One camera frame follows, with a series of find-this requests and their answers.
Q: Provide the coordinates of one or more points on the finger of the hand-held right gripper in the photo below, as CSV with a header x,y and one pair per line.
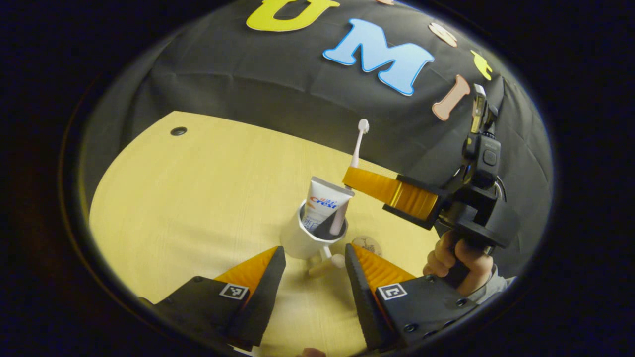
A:
x,y
412,201

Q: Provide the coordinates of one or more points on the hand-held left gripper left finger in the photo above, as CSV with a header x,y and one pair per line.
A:
x,y
263,297

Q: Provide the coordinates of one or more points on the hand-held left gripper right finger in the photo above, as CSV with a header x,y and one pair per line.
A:
x,y
364,302

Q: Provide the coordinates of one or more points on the white cup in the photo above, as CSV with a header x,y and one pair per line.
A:
x,y
297,240

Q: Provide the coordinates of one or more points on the white toothbrush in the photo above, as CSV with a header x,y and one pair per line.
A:
x,y
357,146

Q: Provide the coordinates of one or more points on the white toothpaste tube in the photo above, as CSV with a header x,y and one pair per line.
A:
x,y
322,201

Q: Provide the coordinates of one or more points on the black backdrop cloth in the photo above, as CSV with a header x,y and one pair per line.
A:
x,y
278,84

